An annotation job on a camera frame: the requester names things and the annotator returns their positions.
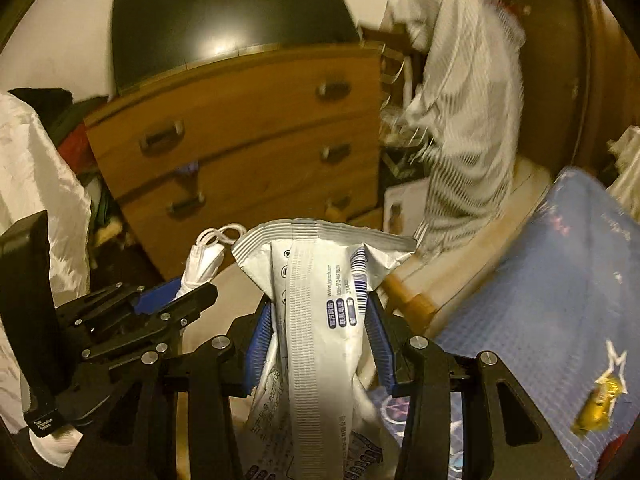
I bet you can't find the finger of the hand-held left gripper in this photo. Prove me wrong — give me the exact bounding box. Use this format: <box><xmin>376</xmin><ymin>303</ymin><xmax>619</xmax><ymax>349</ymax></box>
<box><xmin>82</xmin><ymin>285</ymin><xmax>218</xmax><ymax>366</ymax></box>
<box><xmin>55</xmin><ymin>279</ymin><xmax>181</xmax><ymax>331</ymax></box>

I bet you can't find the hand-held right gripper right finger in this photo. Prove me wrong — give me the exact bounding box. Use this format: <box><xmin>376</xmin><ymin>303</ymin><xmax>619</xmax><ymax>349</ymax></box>
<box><xmin>365</xmin><ymin>295</ymin><xmax>556</xmax><ymax>480</ymax></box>

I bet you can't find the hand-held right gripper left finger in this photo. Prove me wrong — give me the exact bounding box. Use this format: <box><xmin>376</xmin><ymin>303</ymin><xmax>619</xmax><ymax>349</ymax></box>
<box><xmin>67</xmin><ymin>302</ymin><xmax>275</xmax><ymax>480</ymax></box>

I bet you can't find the white face mask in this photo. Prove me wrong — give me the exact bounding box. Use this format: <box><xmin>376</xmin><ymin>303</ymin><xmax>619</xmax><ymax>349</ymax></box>
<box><xmin>180</xmin><ymin>224</ymin><xmax>247</xmax><ymax>307</ymax></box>

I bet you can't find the white plastic bucket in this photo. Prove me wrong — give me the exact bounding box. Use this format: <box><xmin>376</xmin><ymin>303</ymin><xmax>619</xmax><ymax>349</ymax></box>
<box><xmin>177</xmin><ymin>255</ymin><xmax>441</xmax><ymax>480</ymax></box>

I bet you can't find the white silver snack wrapper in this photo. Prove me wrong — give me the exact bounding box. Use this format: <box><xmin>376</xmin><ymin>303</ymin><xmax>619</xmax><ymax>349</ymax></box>
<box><xmin>232</xmin><ymin>218</ymin><xmax>418</xmax><ymax>480</ymax></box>

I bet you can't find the light wooden chair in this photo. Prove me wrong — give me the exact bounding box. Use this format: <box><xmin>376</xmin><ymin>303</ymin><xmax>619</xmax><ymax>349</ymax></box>
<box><xmin>382</xmin><ymin>267</ymin><xmax>443</xmax><ymax>343</ymax></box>

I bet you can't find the printed white packet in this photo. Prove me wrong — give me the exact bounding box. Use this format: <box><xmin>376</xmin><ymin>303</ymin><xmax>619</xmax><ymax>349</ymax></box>
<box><xmin>245</xmin><ymin>360</ymin><xmax>403</xmax><ymax>480</ymax></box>

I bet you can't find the white plastic bag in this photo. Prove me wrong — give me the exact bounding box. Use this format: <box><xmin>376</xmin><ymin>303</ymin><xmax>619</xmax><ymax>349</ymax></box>
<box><xmin>0</xmin><ymin>92</ymin><xmax>94</xmax><ymax>433</ymax></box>

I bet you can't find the white cardboard box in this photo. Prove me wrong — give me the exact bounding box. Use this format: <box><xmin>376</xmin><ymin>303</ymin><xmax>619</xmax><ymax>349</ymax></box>
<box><xmin>384</xmin><ymin>182</ymin><xmax>432</xmax><ymax>242</ymax></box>

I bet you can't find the wooden dresser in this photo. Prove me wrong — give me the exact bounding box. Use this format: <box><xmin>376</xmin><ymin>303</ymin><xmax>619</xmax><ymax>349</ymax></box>
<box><xmin>84</xmin><ymin>42</ymin><xmax>387</xmax><ymax>282</ymax></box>

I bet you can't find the blue printed bedsheet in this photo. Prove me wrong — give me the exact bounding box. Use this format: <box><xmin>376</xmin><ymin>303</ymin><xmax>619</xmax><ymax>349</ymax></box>
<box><xmin>432</xmin><ymin>166</ymin><xmax>640</xmax><ymax>480</ymax></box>

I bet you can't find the yellow snack packet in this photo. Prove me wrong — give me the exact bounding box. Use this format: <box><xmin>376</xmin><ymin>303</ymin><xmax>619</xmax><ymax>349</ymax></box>
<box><xmin>571</xmin><ymin>377</ymin><xmax>629</xmax><ymax>437</ymax></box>

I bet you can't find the striped cloth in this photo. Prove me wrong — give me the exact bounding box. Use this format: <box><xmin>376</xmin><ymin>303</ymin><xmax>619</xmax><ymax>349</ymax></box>
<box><xmin>384</xmin><ymin>0</ymin><xmax>527</xmax><ymax>262</ymax></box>

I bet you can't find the black monitor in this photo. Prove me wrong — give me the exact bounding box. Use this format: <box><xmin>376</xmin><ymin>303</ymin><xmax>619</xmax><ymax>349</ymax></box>
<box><xmin>111</xmin><ymin>0</ymin><xmax>362</xmax><ymax>95</ymax></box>

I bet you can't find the brown wooden door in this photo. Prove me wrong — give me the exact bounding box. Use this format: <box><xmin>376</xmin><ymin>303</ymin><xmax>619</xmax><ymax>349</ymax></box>
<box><xmin>497</xmin><ymin>0</ymin><xmax>603</xmax><ymax>173</ymax></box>

